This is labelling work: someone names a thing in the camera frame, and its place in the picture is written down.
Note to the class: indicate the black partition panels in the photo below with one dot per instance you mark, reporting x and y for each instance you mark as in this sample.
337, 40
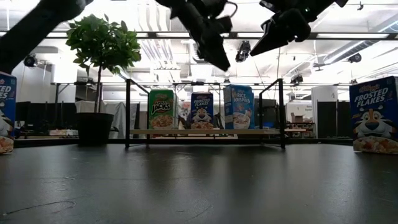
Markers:
43, 115

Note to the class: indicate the black table mat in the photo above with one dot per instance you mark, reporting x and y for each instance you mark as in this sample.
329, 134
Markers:
199, 186

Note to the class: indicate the black hanging overhead camera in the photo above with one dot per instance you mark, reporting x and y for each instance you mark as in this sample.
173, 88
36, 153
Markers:
243, 51

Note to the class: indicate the dark divider panels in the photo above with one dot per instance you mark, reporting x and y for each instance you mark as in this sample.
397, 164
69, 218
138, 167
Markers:
339, 119

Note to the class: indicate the green Apple Jacks cereal box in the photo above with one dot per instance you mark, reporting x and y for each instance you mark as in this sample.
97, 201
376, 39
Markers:
161, 109

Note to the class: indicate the black ceiling camera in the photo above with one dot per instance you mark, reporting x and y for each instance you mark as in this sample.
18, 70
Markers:
297, 79
354, 57
30, 60

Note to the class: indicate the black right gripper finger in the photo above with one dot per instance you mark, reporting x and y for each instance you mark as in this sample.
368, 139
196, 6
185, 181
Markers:
269, 42

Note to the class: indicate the cardboard box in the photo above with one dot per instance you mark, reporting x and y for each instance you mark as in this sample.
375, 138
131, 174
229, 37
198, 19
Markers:
297, 118

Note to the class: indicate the dark blue Frosted Flakes box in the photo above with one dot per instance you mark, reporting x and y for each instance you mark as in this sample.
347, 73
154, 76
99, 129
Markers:
6, 109
374, 115
202, 110

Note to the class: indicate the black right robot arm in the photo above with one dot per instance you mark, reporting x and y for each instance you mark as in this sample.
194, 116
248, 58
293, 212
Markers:
323, 3

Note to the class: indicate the green leafy plant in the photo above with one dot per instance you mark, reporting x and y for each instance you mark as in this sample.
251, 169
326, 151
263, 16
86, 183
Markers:
102, 43

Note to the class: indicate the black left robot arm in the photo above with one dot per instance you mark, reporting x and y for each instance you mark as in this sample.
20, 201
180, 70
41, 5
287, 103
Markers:
31, 28

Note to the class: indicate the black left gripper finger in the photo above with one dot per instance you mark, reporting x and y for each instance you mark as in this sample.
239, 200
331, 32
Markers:
216, 56

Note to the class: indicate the light blue Rice Krispies box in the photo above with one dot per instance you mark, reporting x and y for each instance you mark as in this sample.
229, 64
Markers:
239, 107

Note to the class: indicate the black overhead frame bar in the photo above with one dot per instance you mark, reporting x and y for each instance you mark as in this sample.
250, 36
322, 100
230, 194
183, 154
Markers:
149, 35

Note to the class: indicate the black plant pot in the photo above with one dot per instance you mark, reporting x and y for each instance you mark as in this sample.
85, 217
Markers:
94, 129

